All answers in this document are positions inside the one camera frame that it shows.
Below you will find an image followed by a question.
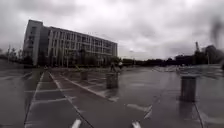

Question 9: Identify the person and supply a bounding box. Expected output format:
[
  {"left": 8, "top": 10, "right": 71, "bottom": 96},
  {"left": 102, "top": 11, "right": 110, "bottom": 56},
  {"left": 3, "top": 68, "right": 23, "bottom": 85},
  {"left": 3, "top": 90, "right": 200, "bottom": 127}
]
[
  {"left": 109, "top": 61, "right": 118, "bottom": 74},
  {"left": 117, "top": 61, "right": 124, "bottom": 71}
]

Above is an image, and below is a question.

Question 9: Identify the tall thin tower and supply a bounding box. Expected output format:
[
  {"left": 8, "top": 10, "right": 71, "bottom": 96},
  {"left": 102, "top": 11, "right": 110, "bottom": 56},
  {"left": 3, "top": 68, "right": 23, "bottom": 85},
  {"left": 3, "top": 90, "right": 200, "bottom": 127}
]
[{"left": 195, "top": 41, "right": 201, "bottom": 53}]

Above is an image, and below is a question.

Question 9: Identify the robot's own part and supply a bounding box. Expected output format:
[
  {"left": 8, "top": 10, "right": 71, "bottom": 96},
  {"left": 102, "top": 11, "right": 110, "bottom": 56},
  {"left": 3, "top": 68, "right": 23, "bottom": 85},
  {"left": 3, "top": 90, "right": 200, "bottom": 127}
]
[
  {"left": 70, "top": 118, "right": 82, "bottom": 128},
  {"left": 131, "top": 121, "right": 142, "bottom": 128}
]

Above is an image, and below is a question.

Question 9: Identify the wet grey paved plaza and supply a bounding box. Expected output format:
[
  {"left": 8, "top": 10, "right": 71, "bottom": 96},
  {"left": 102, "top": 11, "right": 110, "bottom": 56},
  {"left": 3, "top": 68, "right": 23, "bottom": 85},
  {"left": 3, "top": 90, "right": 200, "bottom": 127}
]
[{"left": 0, "top": 64, "right": 224, "bottom": 128}]

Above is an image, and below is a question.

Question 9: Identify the row of dark trees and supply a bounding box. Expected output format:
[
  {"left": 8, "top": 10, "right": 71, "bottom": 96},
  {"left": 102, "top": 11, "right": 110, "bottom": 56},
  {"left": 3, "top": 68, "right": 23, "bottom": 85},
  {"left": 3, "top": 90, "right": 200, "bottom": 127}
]
[{"left": 118, "top": 44, "right": 224, "bottom": 67}]

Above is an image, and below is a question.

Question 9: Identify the row of trees by building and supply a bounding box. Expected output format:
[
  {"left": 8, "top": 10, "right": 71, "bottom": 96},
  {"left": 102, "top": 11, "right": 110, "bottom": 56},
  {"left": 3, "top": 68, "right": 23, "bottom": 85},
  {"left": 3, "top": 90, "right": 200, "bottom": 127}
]
[{"left": 0, "top": 46, "right": 116, "bottom": 68}]

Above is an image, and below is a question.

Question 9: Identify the grey concrete bollard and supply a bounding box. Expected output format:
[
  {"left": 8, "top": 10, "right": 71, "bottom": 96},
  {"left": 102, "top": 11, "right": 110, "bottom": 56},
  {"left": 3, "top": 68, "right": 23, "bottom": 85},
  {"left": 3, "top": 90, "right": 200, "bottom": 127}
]
[
  {"left": 180, "top": 75, "right": 197, "bottom": 103},
  {"left": 105, "top": 72, "right": 119, "bottom": 90},
  {"left": 80, "top": 70, "right": 89, "bottom": 81}
]

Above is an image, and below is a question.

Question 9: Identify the grey multi-storey building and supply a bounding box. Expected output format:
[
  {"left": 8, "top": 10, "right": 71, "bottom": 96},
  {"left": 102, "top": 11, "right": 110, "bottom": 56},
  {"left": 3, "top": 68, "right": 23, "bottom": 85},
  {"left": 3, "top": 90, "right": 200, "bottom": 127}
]
[{"left": 22, "top": 19, "right": 119, "bottom": 68}]

